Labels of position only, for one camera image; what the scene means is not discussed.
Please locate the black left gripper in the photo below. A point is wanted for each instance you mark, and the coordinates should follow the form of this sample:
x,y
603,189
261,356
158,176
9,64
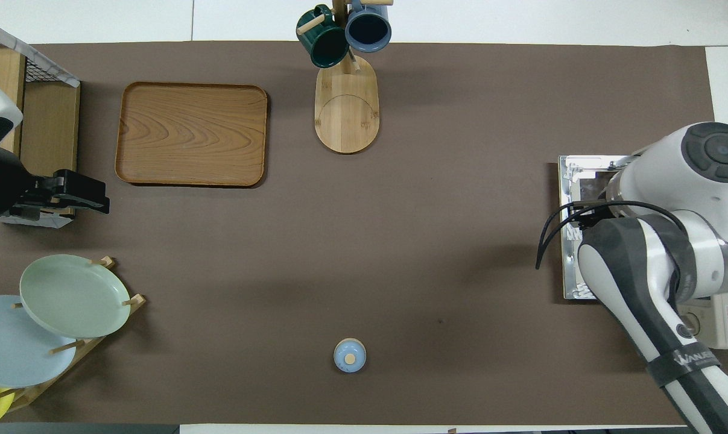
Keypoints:
x,y
77,191

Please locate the glass oven door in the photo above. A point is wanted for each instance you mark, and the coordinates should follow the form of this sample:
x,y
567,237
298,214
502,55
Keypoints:
x,y
572,283

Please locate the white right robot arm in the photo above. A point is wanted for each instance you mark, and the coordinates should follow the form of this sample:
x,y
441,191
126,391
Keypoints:
x,y
671,241

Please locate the silver oven knob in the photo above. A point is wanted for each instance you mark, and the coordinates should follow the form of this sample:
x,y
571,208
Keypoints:
x,y
692,325

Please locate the wooden shelf unit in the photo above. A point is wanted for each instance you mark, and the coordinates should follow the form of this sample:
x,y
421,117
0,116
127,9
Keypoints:
x,y
50,132

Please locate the pale green plate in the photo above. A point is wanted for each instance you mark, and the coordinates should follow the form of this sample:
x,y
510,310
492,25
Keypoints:
x,y
74,295

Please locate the wooden plate rack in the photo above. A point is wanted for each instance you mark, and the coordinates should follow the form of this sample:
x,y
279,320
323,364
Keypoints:
x,y
133,301

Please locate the marble pattern cover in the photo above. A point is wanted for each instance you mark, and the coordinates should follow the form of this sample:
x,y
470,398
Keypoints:
x,y
50,66

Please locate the wooden serving tray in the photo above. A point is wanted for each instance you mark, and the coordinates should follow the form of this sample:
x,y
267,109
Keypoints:
x,y
192,134

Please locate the large light blue plate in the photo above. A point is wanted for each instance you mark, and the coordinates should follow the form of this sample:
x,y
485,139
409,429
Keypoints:
x,y
14,349

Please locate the wooden mug tree stand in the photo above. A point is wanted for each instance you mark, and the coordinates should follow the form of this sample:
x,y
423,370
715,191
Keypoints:
x,y
345,114

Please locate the dark green mug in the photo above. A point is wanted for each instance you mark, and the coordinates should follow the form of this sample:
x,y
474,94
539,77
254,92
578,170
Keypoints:
x,y
324,42

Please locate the small blue knobbed lid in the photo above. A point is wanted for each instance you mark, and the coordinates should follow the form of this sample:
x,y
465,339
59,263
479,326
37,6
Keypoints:
x,y
349,355

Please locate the blue mug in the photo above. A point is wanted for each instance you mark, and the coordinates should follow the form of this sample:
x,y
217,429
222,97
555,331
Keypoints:
x,y
368,30

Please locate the brown table mat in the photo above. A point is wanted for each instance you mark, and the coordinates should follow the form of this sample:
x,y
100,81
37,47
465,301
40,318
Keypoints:
x,y
460,241

